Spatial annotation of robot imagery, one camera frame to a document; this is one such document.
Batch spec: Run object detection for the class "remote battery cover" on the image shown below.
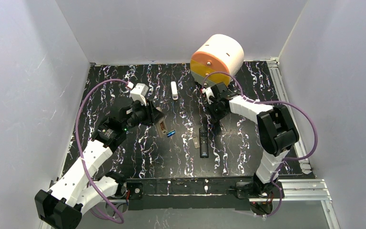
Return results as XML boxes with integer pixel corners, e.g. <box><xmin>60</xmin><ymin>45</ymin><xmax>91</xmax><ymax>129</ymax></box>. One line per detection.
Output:
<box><xmin>192</xmin><ymin>136</ymin><xmax>200</xmax><ymax>149</ymax></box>

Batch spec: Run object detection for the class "white air conditioner remote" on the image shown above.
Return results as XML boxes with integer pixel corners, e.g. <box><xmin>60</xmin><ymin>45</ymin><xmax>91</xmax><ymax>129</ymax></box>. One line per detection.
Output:
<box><xmin>155</xmin><ymin>107</ymin><xmax>167</xmax><ymax>138</ymax></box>

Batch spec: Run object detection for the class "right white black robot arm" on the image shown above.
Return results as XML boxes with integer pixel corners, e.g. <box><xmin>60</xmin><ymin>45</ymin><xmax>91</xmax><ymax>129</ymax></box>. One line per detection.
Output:
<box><xmin>202</xmin><ymin>83</ymin><xmax>299</xmax><ymax>196</ymax></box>

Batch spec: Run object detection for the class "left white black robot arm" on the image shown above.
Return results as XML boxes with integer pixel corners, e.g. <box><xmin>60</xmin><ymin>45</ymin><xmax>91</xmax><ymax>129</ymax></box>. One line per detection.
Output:
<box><xmin>34</xmin><ymin>101</ymin><xmax>165</xmax><ymax>229</ymax></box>

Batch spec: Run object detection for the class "black tv remote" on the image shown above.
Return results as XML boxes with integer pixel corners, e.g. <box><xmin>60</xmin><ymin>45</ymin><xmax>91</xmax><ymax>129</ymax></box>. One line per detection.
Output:
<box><xmin>199</xmin><ymin>128</ymin><xmax>209</xmax><ymax>158</ymax></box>

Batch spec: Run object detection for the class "small white remote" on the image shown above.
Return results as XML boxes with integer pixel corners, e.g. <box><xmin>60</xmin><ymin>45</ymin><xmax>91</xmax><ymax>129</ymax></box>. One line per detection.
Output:
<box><xmin>171</xmin><ymin>81</ymin><xmax>178</xmax><ymax>101</ymax></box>

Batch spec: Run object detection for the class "blue battery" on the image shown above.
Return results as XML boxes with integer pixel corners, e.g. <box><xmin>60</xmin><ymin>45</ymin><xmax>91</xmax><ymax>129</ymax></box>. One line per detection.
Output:
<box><xmin>166</xmin><ymin>130</ymin><xmax>175</xmax><ymax>137</ymax></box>

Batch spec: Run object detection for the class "round three-drawer storage box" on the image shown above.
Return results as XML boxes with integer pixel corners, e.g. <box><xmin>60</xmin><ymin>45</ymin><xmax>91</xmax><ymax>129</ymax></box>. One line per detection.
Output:
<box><xmin>190</xmin><ymin>34</ymin><xmax>244</xmax><ymax>87</ymax></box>

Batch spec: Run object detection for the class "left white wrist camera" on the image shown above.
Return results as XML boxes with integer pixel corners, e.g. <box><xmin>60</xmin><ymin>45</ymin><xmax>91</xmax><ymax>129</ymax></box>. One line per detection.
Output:
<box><xmin>130</xmin><ymin>83</ymin><xmax>149</xmax><ymax>106</ymax></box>

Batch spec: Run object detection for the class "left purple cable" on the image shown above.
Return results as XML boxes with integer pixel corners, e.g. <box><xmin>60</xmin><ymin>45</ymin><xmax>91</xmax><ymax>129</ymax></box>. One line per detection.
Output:
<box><xmin>75</xmin><ymin>78</ymin><xmax>135</xmax><ymax>225</ymax></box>

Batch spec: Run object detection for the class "purple cable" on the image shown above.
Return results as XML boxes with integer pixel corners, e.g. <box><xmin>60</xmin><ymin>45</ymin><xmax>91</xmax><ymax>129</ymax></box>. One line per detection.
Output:
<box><xmin>203</xmin><ymin>72</ymin><xmax>319</xmax><ymax>219</ymax></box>
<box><xmin>75</xmin><ymin>78</ymin><xmax>135</xmax><ymax>225</ymax></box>

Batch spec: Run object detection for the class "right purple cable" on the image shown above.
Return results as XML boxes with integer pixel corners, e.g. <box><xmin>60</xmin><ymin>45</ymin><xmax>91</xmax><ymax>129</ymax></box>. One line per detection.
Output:
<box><xmin>203</xmin><ymin>72</ymin><xmax>319</xmax><ymax>219</ymax></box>

